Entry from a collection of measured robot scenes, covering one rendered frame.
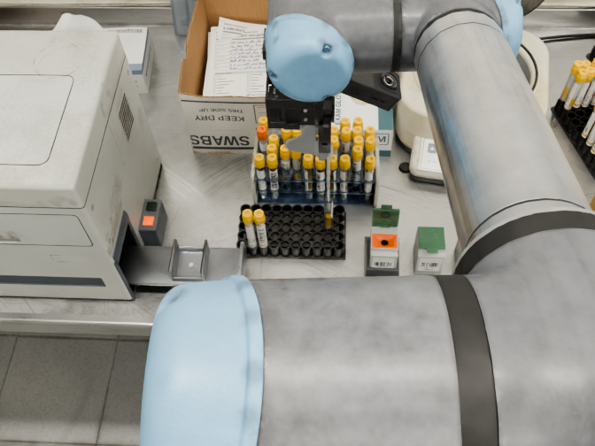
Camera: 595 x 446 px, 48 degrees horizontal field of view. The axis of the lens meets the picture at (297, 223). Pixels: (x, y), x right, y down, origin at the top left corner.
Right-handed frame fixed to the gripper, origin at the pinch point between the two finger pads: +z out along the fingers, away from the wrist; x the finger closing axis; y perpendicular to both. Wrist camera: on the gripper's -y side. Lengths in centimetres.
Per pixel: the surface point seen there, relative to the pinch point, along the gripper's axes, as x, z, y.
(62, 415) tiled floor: 6, 110, 72
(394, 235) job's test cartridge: 4.6, 14.1, -10.1
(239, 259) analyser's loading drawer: 8.3, 15.8, 12.9
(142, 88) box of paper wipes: -31, 21, 35
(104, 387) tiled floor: -2, 110, 62
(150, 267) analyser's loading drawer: 8.9, 17.9, 26.7
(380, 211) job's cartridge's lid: 2.6, 10.8, -7.8
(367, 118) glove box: -19.1, 15.3, -6.5
